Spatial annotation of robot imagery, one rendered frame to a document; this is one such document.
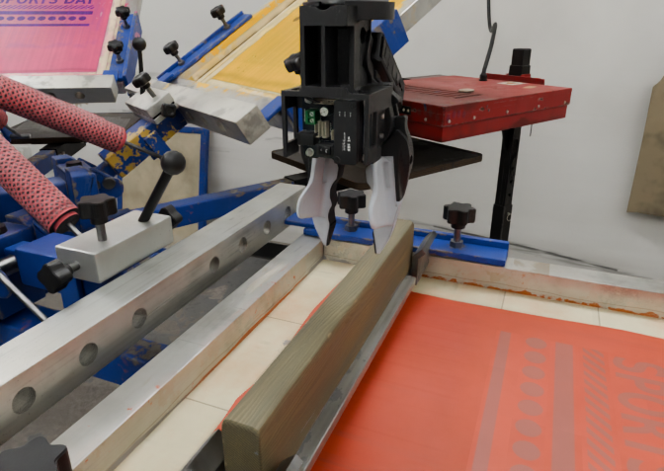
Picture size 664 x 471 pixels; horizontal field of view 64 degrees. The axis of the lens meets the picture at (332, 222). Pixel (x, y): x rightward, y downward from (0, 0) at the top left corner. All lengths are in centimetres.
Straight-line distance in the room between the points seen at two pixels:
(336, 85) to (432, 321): 37
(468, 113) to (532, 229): 128
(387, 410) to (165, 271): 28
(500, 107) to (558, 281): 82
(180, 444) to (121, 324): 13
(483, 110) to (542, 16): 104
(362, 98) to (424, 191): 223
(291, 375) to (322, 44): 24
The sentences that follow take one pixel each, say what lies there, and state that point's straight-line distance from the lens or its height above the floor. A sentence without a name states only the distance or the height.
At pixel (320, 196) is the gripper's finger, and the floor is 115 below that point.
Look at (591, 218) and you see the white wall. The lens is 258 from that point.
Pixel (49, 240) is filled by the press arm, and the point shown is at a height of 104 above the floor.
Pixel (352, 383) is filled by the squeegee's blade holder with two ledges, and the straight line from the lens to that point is 51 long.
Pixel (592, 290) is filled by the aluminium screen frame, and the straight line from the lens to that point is 77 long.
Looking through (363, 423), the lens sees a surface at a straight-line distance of 53.
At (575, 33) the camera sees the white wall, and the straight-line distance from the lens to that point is 244.
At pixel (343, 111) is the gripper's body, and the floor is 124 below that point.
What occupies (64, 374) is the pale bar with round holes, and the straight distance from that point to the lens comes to 54.
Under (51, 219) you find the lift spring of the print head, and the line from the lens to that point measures 81.
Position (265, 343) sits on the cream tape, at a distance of 64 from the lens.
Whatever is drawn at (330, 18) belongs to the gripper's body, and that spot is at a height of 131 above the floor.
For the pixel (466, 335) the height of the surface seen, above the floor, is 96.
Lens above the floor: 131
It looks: 21 degrees down
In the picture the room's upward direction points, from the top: straight up
